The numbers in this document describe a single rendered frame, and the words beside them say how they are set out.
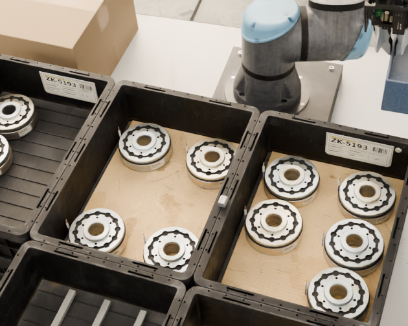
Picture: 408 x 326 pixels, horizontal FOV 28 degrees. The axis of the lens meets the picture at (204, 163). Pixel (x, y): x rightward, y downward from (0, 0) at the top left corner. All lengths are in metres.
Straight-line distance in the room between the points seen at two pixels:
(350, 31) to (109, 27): 0.57
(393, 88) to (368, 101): 0.56
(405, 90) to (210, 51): 0.78
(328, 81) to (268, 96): 0.18
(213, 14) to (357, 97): 1.39
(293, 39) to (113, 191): 0.47
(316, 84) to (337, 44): 0.19
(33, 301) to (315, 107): 0.75
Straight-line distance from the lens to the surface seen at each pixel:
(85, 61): 1.84
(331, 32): 1.68
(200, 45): 2.02
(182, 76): 1.95
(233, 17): 3.17
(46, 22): 1.84
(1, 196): 1.63
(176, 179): 1.57
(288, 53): 1.68
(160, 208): 1.53
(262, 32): 1.65
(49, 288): 1.48
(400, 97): 1.34
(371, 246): 1.44
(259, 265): 1.45
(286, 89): 1.76
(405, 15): 1.27
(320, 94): 1.83
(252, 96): 1.75
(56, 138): 1.69
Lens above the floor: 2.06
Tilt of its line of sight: 50 degrees down
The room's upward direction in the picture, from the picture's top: 6 degrees counter-clockwise
